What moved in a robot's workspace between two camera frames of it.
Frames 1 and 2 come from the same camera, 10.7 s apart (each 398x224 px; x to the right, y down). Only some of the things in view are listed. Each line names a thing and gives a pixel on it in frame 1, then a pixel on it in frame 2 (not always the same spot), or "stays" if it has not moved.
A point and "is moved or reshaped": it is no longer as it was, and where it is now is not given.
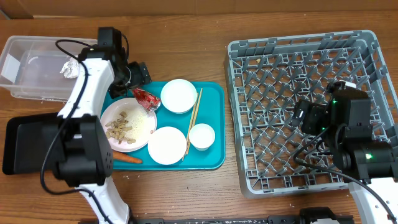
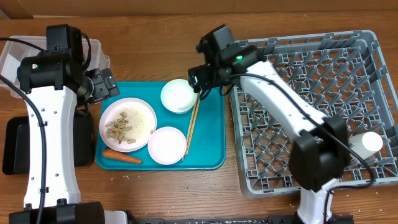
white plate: [127, 124] stays
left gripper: [140, 76] to [106, 85]
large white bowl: [167, 145] stays
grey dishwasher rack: [269, 77] stays
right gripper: [298, 113] to [195, 79]
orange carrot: [117, 155] stays
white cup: [201, 136] is moved or reshaped
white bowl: [179, 95] stays
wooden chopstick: [195, 114] stays
